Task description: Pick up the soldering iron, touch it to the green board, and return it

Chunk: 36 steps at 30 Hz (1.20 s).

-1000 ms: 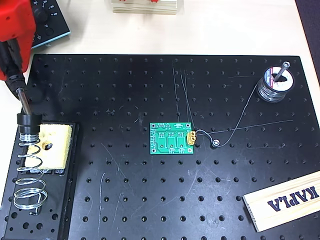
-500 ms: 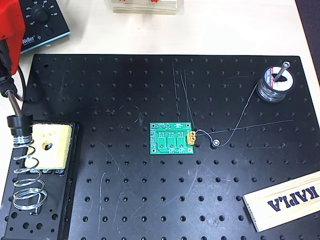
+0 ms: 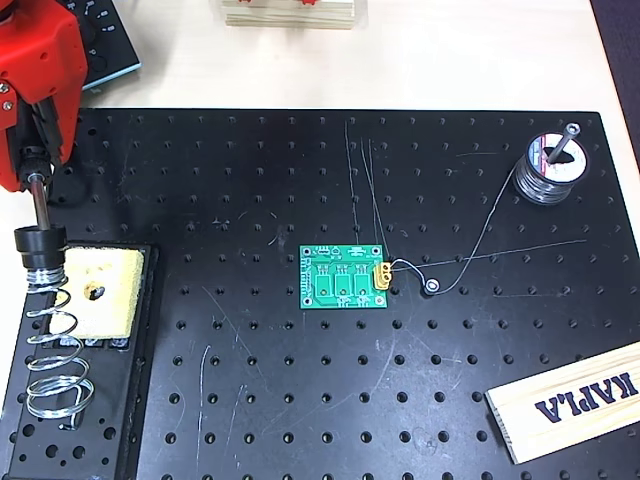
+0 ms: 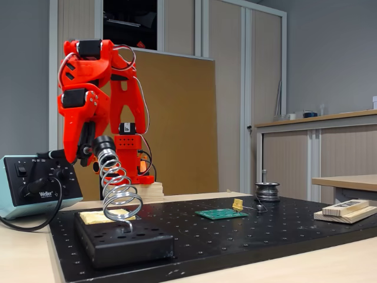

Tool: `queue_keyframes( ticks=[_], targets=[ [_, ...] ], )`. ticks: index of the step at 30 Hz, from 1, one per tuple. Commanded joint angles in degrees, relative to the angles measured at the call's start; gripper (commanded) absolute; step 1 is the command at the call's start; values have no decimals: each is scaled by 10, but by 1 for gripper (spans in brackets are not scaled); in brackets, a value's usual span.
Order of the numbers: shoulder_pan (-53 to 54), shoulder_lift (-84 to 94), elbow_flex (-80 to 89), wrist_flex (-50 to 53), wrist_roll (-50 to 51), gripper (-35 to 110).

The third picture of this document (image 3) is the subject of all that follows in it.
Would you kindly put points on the teal Weller soldering station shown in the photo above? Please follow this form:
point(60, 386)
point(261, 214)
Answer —
point(115, 45)

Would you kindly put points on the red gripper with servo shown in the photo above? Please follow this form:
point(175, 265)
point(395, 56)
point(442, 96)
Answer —
point(19, 145)

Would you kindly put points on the green circuit board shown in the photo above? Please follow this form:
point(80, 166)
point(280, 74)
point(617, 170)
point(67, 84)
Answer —
point(307, 280)

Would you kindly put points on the steel bolt through spool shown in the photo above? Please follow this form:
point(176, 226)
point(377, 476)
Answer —
point(565, 145)

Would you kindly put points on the black stand with spring holder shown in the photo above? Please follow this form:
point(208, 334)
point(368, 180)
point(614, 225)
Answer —
point(115, 380)

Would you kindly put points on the yellow power connector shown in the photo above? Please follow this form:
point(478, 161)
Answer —
point(382, 277)

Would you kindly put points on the yellow cleaning sponge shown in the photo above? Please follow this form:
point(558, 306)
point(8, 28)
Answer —
point(115, 300)

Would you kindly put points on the black perforated breadboard plate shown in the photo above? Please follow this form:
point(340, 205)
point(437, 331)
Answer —
point(300, 375)

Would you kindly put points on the black soldering iron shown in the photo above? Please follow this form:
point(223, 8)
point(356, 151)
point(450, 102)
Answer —
point(40, 200)

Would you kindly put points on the wooden plank with Kapla print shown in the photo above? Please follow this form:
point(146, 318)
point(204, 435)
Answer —
point(525, 425)

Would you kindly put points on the red robot arm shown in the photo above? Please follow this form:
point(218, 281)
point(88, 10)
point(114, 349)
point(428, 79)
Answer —
point(307, 2)

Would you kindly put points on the wooden block stack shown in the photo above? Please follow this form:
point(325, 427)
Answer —
point(290, 17)

